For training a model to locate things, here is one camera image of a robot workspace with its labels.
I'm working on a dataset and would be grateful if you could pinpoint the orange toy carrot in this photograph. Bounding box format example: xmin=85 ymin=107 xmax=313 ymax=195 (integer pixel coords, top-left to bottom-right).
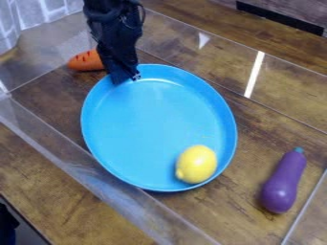
xmin=67 ymin=49 xmax=104 ymax=71

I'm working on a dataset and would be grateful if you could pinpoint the round blue tray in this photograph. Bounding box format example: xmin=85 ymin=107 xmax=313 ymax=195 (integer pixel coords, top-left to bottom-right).
xmin=79 ymin=64 xmax=237 ymax=192

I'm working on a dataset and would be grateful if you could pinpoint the white patterned curtain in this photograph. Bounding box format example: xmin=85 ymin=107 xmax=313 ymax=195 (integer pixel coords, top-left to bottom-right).
xmin=0 ymin=0 xmax=82 ymax=55

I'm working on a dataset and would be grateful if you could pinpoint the clear acrylic enclosure wall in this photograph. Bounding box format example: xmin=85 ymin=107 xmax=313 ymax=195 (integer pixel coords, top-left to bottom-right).
xmin=0 ymin=0 xmax=327 ymax=245

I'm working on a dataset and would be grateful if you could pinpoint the purple toy eggplant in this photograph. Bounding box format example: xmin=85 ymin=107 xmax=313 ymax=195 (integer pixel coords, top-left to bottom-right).
xmin=258 ymin=147 xmax=306 ymax=213

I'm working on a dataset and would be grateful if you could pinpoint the yellow toy lemon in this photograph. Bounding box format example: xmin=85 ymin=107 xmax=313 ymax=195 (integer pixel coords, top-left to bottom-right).
xmin=174 ymin=145 xmax=217 ymax=184

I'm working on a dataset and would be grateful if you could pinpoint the black cable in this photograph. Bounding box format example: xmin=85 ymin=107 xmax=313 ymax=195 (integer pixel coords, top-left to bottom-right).
xmin=122 ymin=1 xmax=146 ymax=32

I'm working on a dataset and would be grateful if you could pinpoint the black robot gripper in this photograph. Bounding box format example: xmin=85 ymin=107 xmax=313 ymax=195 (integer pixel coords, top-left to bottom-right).
xmin=83 ymin=8 xmax=144 ymax=85

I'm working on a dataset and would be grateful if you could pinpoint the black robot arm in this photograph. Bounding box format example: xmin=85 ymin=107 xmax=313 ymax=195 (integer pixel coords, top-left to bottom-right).
xmin=82 ymin=0 xmax=145 ymax=85

